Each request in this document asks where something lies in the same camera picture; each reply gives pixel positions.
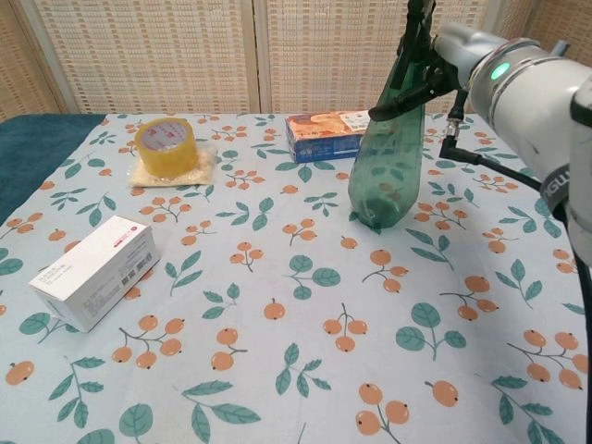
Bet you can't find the clear packet of yellow grains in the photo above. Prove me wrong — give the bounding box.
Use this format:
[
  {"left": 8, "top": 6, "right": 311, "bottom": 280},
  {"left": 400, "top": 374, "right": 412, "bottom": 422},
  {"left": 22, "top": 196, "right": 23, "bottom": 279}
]
[{"left": 129, "top": 142, "right": 219, "bottom": 189}]

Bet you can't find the bamboo folding screen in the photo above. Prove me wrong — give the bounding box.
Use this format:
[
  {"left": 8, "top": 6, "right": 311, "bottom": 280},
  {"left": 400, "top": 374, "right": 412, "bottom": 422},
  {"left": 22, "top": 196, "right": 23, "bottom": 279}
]
[{"left": 0, "top": 0, "right": 592, "bottom": 125}]

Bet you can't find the clear packing tape roll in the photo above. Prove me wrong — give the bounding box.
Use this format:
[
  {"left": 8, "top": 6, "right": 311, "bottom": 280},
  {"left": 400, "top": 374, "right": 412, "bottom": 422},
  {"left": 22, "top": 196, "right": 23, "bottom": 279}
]
[{"left": 133, "top": 117, "right": 199, "bottom": 178}]

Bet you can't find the green spray bottle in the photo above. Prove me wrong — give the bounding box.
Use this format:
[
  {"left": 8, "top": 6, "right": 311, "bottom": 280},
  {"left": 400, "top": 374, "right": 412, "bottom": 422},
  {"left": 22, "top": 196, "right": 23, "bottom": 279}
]
[{"left": 347, "top": 0, "right": 438, "bottom": 235}]

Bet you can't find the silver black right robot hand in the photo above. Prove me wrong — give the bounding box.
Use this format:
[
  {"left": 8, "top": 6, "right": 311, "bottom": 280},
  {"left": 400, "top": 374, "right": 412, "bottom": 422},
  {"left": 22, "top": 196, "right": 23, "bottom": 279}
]
[{"left": 368, "top": 22, "right": 506, "bottom": 120}]

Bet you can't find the orange and blue carton box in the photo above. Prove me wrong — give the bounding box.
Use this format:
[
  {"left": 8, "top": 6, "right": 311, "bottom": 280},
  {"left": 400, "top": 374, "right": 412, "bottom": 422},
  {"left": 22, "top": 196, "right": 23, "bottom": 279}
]
[{"left": 284, "top": 110, "right": 372, "bottom": 164}]

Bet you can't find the white carton box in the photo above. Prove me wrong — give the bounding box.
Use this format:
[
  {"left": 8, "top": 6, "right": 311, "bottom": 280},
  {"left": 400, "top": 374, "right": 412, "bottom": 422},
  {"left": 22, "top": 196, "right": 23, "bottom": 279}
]
[{"left": 28, "top": 214, "right": 162, "bottom": 334}]

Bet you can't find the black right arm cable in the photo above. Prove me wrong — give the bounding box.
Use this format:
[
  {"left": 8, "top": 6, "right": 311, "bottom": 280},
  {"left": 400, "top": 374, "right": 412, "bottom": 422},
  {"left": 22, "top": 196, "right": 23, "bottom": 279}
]
[{"left": 438, "top": 90, "right": 592, "bottom": 444}]

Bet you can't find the teal table cover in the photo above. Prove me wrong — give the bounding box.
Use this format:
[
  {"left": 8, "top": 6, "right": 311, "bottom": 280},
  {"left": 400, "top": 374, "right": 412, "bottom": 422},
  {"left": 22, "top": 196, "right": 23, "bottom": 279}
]
[{"left": 0, "top": 112, "right": 105, "bottom": 228}]

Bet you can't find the floral tablecloth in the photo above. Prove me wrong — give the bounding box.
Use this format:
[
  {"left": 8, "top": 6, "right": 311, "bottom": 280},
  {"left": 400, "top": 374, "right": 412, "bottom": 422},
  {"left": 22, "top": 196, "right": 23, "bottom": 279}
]
[{"left": 0, "top": 111, "right": 592, "bottom": 444}]

